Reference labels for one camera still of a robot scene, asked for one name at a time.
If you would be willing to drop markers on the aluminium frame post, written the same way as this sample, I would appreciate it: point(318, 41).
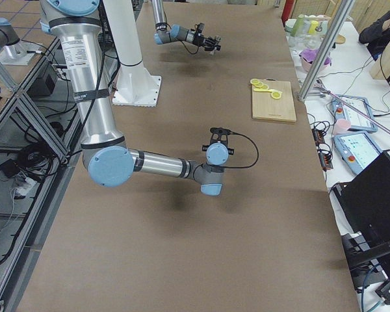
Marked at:
point(341, 11)

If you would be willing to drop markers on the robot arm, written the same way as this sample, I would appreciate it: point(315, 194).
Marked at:
point(192, 39)
point(108, 160)

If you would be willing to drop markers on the far lemon slice pair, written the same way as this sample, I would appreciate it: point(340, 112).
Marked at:
point(256, 82)

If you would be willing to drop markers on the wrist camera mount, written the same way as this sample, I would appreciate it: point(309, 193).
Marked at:
point(219, 135)
point(199, 28)

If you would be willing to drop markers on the person in dark jacket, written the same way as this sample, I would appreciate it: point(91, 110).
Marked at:
point(377, 36)

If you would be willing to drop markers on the pink plastic cup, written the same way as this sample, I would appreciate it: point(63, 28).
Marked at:
point(341, 126)

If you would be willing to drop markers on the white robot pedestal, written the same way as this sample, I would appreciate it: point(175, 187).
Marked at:
point(135, 86)

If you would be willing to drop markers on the purple cloth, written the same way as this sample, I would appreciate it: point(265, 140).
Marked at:
point(309, 55)

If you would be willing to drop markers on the pink bowl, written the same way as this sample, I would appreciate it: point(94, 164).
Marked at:
point(307, 67)

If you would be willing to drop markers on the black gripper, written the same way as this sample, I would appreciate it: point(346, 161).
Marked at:
point(204, 39)

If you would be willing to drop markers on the blue teach pendant near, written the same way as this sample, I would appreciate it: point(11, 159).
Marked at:
point(357, 149)

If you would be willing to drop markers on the wooden cutting board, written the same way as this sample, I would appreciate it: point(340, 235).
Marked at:
point(264, 107)

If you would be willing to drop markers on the front lemon slice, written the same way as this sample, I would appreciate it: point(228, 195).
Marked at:
point(276, 95)

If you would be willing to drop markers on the green plastic cup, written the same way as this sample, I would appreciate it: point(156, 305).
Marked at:
point(297, 25)

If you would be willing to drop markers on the black monitor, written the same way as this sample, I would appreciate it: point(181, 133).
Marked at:
point(366, 204)

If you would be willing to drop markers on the yellow plastic knife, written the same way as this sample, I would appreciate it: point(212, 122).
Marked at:
point(264, 90)

